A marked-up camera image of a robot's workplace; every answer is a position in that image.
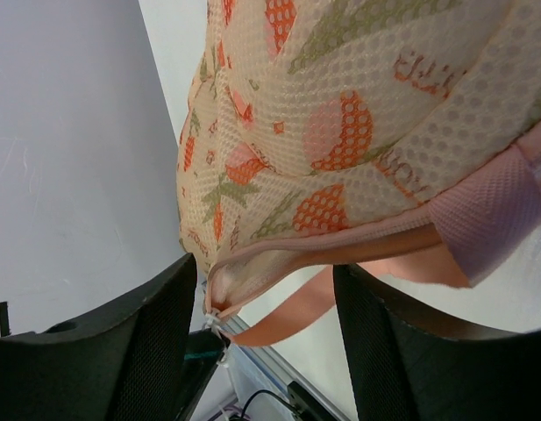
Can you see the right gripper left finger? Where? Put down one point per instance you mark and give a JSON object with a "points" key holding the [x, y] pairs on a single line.
{"points": [[121, 361]]}

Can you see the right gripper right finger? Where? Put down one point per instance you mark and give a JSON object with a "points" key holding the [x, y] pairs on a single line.
{"points": [[410, 361]]}

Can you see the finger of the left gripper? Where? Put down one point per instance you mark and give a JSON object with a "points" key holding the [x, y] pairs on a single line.
{"points": [[205, 349]]}

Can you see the white zipper pull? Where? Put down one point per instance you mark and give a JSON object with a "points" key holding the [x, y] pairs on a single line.
{"points": [[215, 329]]}

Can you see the floral mesh laundry bag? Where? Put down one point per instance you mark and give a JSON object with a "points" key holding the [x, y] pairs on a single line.
{"points": [[401, 136]]}

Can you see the aluminium mounting rail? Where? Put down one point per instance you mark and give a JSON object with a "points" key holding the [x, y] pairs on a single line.
{"points": [[314, 357]]}

